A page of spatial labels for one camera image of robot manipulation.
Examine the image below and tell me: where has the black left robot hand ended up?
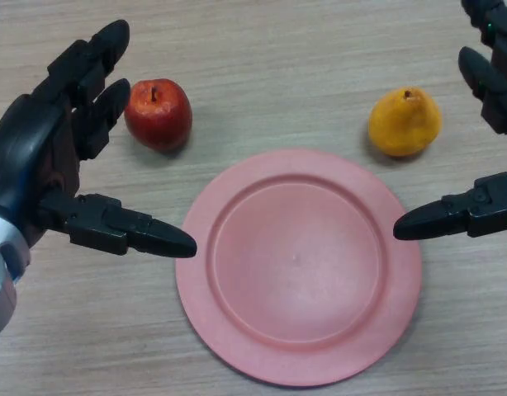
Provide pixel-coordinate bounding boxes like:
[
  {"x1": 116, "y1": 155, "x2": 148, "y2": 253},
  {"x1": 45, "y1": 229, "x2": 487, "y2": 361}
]
[{"x1": 0, "y1": 19, "x2": 198, "y2": 260}]

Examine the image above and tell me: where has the yellow pear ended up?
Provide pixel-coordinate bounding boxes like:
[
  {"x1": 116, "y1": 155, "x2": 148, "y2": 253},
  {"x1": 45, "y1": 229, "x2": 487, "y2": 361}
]
[{"x1": 367, "y1": 86, "x2": 443, "y2": 158}]

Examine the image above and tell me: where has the pink round plate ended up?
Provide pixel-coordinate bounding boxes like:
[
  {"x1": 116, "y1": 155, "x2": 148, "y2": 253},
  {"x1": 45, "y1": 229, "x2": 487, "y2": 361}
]
[{"x1": 175, "y1": 148, "x2": 424, "y2": 388}]

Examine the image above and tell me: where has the red apple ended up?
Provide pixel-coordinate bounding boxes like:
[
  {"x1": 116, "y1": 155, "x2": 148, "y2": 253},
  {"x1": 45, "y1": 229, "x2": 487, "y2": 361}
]
[{"x1": 124, "y1": 78, "x2": 193, "y2": 153}]

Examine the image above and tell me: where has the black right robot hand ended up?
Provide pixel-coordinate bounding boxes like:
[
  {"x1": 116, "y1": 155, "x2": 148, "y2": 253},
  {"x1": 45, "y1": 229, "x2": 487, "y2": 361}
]
[{"x1": 392, "y1": 0, "x2": 507, "y2": 242}]

